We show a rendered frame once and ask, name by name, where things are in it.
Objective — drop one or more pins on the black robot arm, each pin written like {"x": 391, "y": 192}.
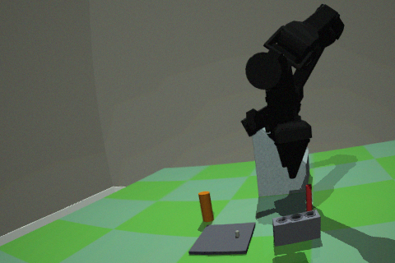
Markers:
{"x": 298, "y": 44}

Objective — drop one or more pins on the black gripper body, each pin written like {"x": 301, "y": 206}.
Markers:
{"x": 290, "y": 127}

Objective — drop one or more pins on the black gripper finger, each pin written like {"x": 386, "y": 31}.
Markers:
{"x": 293, "y": 153}
{"x": 281, "y": 154}

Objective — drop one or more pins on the orange-brown cylinder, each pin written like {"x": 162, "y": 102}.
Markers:
{"x": 205, "y": 203}

